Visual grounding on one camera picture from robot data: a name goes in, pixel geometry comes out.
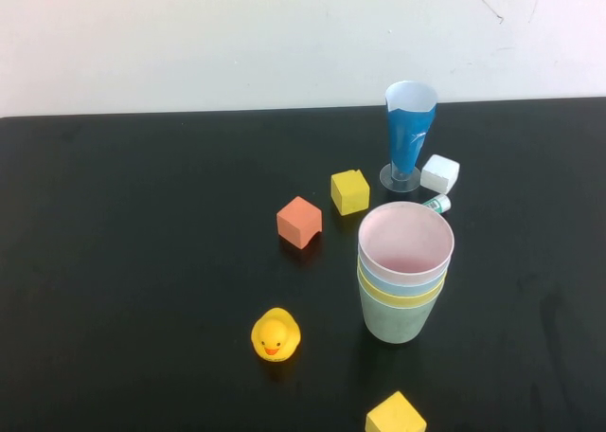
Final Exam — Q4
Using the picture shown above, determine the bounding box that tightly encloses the pink plastic cup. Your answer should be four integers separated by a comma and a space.
357, 202, 456, 286

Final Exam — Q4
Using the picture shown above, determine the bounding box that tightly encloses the yellow plastic cup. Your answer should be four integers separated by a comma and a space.
357, 265, 448, 311

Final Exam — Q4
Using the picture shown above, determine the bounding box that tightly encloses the blue conical measuring glass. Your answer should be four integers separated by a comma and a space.
379, 80, 438, 191

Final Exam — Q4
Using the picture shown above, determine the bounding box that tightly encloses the green and white tube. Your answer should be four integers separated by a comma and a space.
421, 193, 453, 214

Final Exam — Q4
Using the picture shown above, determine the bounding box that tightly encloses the green plastic cup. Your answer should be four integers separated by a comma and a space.
360, 284, 444, 346

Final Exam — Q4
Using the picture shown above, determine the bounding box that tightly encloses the light blue plastic cup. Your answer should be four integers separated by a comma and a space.
357, 256, 449, 297

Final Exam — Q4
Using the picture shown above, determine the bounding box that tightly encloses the white foam cube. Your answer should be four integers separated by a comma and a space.
419, 153, 461, 192

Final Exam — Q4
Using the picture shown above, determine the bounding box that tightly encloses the orange foam cube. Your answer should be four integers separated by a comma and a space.
276, 195, 324, 252

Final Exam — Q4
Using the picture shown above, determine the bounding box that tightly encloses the plain yellow foam cube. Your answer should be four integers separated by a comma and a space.
365, 390, 428, 432

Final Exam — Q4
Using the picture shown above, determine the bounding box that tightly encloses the yellow rubber duck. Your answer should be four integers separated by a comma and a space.
250, 307, 303, 363

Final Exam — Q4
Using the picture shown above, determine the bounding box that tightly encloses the notched yellow foam cube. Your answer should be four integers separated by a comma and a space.
330, 169, 371, 216

